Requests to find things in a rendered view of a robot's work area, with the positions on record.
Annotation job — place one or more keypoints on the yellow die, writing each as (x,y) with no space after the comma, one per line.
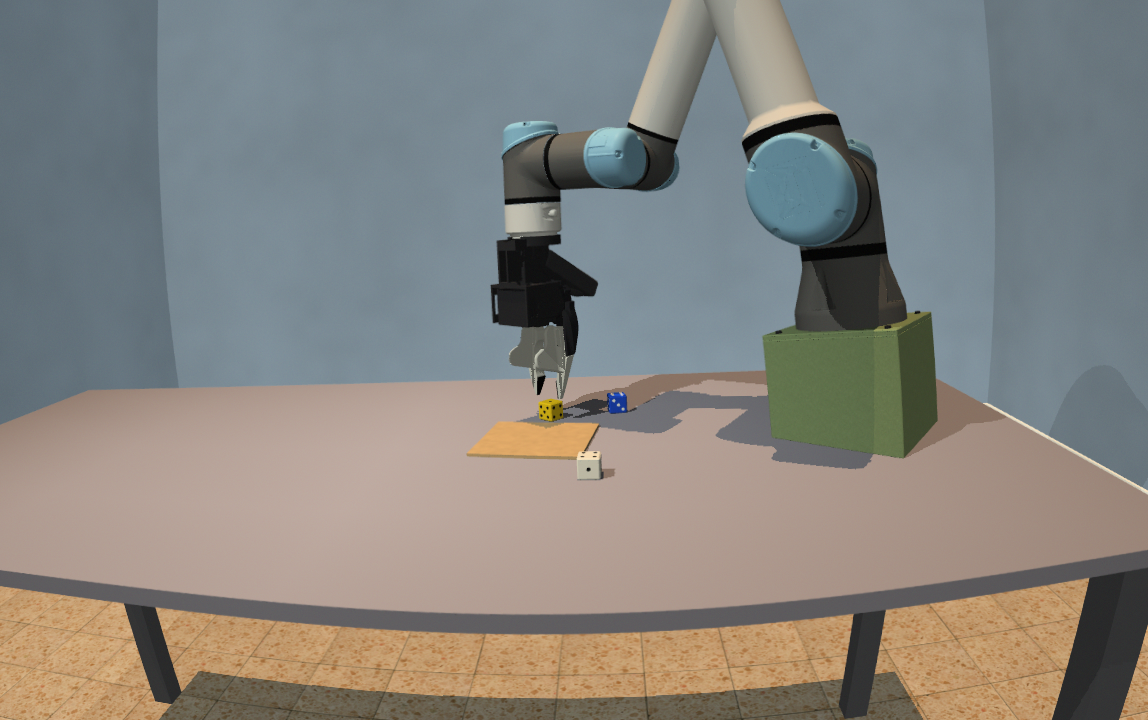
(550,410)

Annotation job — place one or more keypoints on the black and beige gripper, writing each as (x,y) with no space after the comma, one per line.
(534,308)

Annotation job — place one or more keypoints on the grey die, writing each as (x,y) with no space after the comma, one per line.
(589,465)

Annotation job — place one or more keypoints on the tan mat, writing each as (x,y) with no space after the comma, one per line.
(535,440)

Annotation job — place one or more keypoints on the blue die with white pips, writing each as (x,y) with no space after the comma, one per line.
(617,402)

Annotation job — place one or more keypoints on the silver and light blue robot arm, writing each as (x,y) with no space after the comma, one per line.
(798,186)

